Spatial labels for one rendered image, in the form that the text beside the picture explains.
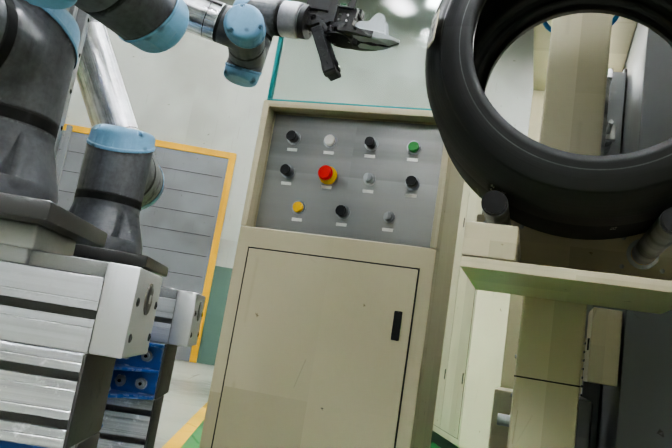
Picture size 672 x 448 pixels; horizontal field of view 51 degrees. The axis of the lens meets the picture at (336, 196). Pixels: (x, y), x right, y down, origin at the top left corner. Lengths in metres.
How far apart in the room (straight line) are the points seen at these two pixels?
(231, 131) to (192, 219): 1.46
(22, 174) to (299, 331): 1.19
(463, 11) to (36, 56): 0.76
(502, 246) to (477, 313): 3.72
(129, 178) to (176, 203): 9.38
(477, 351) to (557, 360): 3.36
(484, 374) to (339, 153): 3.15
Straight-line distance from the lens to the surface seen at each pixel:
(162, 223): 10.64
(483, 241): 1.21
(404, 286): 1.82
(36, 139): 0.82
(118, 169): 1.28
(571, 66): 1.70
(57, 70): 0.84
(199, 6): 1.39
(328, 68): 1.44
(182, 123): 10.97
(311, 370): 1.86
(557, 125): 1.65
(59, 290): 0.74
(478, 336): 4.91
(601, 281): 1.20
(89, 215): 1.27
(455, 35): 1.29
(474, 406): 4.92
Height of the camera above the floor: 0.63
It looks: 11 degrees up
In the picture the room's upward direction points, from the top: 9 degrees clockwise
